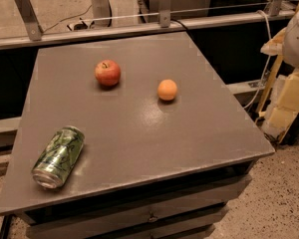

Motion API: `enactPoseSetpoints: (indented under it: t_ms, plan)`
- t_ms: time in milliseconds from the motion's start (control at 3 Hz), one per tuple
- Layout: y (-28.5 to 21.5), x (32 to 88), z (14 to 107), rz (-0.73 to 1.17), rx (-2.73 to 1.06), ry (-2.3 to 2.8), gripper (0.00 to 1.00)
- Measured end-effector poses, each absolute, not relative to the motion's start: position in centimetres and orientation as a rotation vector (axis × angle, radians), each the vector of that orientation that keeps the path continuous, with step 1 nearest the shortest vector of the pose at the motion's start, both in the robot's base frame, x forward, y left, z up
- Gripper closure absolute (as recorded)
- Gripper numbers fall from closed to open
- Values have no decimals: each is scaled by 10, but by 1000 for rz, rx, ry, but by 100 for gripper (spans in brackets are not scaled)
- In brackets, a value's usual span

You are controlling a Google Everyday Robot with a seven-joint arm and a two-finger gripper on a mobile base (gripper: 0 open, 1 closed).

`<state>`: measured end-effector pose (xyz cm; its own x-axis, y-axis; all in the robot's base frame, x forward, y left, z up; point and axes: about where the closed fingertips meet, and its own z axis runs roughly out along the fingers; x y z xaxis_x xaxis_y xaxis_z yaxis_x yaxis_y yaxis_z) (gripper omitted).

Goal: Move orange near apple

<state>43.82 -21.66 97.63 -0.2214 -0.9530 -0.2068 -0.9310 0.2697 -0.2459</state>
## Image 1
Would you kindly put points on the orange fruit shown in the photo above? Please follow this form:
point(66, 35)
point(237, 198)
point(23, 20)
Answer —
point(167, 90)

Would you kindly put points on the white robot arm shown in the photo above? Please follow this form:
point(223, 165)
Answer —
point(291, 42)

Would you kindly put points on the red apple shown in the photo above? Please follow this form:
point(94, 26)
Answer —
point(108, 73)

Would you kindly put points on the grey drawer cabinet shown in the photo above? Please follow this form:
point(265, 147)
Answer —
point(181, 159)

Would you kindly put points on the green soda can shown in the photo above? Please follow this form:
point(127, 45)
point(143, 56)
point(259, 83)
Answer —
point(59, 157)

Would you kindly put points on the metal drawer handle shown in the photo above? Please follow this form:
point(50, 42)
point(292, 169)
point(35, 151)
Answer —
point(152, 218)

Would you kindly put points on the middle metal bracket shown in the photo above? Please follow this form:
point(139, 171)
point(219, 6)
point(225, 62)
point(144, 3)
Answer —
point(164, 13)

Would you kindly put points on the metal bracket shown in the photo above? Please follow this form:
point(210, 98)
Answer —
point(30, 20)
point(273, 7)
point(164, 13)

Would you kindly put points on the grey metal rail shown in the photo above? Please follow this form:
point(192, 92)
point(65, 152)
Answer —
point(130, 31)

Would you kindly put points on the left metal bracket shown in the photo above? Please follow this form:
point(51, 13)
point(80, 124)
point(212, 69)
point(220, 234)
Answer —
point(30, 20)

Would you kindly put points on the right metal bracket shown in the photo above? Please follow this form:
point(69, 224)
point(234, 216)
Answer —
point(273, 7)

